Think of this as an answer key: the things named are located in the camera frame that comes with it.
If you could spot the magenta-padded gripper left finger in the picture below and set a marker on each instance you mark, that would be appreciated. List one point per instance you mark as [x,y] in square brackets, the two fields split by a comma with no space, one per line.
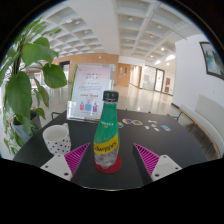
[58,165]

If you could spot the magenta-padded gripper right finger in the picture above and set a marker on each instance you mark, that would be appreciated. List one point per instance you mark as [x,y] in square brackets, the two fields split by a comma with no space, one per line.
[165,166]

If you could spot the green drink bottle yellow label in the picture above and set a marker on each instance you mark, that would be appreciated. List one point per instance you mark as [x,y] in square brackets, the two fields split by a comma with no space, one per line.
[106,131]

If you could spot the white polka dot mug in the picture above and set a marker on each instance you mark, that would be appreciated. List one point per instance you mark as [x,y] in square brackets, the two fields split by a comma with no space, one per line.
[56,138]

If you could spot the small white sticker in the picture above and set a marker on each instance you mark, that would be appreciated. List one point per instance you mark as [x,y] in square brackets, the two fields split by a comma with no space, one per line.
[146,127]
[156,129]
[152,122]

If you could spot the small blue white card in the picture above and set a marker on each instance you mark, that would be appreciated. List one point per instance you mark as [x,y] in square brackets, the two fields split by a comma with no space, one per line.
[166,128]

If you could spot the flat round red coaster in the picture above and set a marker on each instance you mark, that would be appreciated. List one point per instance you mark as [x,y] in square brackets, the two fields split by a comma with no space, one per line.
[115,166]

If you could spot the round green sticker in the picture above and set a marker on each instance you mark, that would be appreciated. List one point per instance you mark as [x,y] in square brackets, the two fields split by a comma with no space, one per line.
[120,125]

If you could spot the long white bench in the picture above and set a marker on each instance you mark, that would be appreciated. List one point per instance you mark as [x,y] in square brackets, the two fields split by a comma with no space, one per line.
[206,120]

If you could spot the clear acrylic sign stand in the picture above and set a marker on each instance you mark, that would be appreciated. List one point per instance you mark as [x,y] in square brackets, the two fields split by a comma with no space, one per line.
[90,90]

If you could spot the green potted plant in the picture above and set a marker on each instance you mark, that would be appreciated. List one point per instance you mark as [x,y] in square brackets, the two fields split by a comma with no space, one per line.
[18,93]

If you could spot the glass double door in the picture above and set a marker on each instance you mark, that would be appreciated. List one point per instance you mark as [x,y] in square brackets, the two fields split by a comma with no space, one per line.
[148,78]

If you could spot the dark framed landscape picture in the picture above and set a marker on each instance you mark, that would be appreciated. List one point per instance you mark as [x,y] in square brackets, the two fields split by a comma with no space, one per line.
[213,60]

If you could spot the ceiling lights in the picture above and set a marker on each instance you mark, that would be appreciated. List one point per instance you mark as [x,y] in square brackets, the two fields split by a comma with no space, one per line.
[130,19]

